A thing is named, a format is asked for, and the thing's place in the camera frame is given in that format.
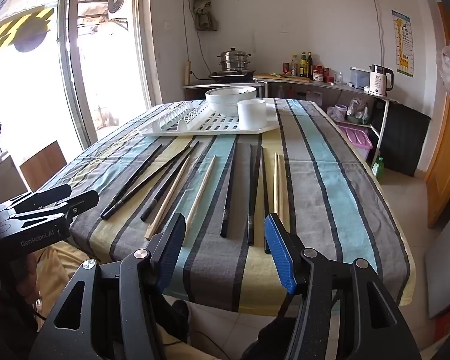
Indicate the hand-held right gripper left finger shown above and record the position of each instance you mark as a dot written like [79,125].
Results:
[170,255]

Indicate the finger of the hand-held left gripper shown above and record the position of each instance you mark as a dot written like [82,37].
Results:
[78,202]
[45,195]

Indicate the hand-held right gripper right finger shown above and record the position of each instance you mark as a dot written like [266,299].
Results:
[281,255]

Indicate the white cup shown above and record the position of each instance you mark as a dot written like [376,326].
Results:
[251,116]

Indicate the brown wooden chair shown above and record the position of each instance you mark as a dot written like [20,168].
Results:
[43,167]

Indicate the striped tablecloth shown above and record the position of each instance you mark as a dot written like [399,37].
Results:
[315,195]

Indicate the green bottle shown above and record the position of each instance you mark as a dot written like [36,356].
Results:
[377,168]

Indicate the pink lid storage box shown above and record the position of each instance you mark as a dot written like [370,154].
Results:
[354,140]

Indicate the white plastic dish rack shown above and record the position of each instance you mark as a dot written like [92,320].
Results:
[217,125]

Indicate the white plastic bag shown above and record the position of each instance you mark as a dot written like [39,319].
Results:
[356,109]

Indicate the white board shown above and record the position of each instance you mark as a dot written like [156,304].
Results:
[448,266]

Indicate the yellow black striped sign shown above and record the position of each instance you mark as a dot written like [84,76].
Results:
[7,32]

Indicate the black panel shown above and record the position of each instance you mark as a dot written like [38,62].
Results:
[405,138]

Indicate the beige power strip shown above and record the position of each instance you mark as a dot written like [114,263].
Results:
[188,72]

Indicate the wooden cutting board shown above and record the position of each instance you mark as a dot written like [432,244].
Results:
[285,78]

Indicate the metal kitchen shelf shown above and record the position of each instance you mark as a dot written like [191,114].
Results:
[341,87]

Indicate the white jar red lid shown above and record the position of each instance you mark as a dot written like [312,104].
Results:
[318,74]

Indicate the drinking glass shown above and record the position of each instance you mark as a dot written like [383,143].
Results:
[338,78]

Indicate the black induction stove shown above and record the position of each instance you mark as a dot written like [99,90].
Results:
[232,75]

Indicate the clear sauce bottle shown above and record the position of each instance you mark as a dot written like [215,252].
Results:
[294,66]

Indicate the dark oil bottle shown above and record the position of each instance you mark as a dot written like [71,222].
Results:
[310,65]
[303,65]

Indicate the white electric kettle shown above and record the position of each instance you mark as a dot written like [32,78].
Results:
[378,82]

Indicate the steel steamer pot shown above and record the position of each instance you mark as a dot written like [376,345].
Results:
[234,62]

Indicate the outdoor air conditioner unit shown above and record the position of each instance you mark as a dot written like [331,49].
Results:
[117,2]

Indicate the olive hanging cloth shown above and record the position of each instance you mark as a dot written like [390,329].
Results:
[202,11]

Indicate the sliding glass door frame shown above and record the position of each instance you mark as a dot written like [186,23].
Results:
[65,63]

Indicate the giraffe wall poster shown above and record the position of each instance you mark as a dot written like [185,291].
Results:
[402,45]

